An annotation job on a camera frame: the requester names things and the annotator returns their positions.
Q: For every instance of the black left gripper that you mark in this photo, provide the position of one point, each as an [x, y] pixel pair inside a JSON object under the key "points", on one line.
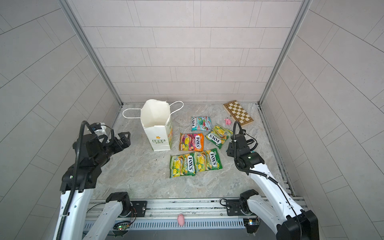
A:
{"points": [[126, 143]]}

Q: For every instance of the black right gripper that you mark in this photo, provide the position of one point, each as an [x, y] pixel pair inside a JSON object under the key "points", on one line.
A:
{"points": [[230, 147]]}

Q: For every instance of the green Fox's spring tea bag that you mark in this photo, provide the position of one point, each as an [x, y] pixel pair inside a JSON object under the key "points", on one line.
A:
{"points": [[219, 135]]}

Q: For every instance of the white illustrated paper bag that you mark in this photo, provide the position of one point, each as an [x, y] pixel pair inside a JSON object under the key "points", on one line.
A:
{"points": [[156, 121]]}

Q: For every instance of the teal Fox's candy bag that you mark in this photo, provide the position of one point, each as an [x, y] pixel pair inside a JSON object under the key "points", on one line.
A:
{"points": [[202, 123]]}

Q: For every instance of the orange snack bag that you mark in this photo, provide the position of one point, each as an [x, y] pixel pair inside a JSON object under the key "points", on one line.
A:
{"points": [[191, 142]]}

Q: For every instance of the green blue snack bag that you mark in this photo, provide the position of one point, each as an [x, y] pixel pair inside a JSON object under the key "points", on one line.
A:
{"points": [[182, 165]]}

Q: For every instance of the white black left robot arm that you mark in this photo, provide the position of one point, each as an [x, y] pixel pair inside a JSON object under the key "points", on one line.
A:
{"points": [[78, 183]]}

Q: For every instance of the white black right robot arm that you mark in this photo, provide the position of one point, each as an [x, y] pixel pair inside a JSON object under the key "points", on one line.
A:
{"points": [[287, 219]]}

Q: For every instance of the pink pig toy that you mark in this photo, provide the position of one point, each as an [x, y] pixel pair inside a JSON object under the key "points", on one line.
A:
{"points": [[228, 121]]}

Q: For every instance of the wooden folding chess board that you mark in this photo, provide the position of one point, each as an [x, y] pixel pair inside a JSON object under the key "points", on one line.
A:
{"points": [[238, 113]]}

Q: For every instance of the right circuit board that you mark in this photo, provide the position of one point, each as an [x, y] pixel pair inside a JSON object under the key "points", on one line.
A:
{"points": [[252, 225]]}

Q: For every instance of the circuit board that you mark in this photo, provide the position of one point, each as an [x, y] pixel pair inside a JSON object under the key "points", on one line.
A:
{"points": [[252, 225], [122, 226]]}

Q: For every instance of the left circuit board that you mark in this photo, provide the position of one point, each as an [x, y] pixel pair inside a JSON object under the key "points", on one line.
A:
{"points": [[122, 226]]}

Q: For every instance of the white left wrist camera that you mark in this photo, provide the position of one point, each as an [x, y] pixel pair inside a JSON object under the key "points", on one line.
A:
{"points": [[99, 129]]}

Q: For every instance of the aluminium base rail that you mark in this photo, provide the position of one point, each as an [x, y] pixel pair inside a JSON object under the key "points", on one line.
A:
{"points": [[208, 213]]}

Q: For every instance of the pink eraser on rail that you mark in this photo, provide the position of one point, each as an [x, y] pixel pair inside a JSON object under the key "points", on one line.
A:
{"points": [[181, 220]]}

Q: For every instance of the aluminium corner post left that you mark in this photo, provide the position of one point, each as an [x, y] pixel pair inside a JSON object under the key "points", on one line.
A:
{"points": [[88, 47]]}

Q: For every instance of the aluminium corner post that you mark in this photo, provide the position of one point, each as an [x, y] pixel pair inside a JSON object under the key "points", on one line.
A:
{"points": [[88, 47], [286, 47]]}

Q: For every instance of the aluminium corner post right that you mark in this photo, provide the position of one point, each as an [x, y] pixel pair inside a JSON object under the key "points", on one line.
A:
{"points": [[286, 47]]}

